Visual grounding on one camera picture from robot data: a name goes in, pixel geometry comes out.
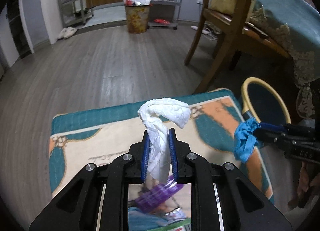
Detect blue cloth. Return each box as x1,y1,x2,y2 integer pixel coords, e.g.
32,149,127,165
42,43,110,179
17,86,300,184
233,118,262,163

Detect teal floral tablecloth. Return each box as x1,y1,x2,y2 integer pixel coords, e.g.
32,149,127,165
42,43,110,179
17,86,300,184
250,0,319,119

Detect green white medicine box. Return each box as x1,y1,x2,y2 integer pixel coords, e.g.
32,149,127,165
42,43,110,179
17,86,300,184
150,218,191,231

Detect white slippers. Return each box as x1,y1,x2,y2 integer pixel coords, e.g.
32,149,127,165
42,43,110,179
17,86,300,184
57,27,77,40

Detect yellow rimmed teal trash bin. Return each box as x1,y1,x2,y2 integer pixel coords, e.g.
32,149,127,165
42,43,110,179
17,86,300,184
241,77,291,125

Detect blue face mask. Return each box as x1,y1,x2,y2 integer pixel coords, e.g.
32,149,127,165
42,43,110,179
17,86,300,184
128,207,179,230

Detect purple spray bottle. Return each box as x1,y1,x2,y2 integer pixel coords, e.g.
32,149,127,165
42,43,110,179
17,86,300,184
134,175,184,213

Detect person's right hand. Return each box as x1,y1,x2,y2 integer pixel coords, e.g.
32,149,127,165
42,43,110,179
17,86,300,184
287,162,319,209

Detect white power strip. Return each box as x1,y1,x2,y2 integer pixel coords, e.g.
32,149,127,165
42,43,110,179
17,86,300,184
191,25,218,41

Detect patterned teal orange mat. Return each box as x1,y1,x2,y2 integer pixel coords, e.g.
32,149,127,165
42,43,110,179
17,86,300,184
49,88,273,200

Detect wooden chair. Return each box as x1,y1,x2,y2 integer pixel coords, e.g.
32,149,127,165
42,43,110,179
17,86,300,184
184,0,290,93

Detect floral kitchen trash can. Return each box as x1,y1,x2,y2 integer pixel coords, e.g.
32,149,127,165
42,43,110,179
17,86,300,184
123,0,151,34

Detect white tissue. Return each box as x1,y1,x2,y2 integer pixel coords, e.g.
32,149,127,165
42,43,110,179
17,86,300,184
138,98,191,183

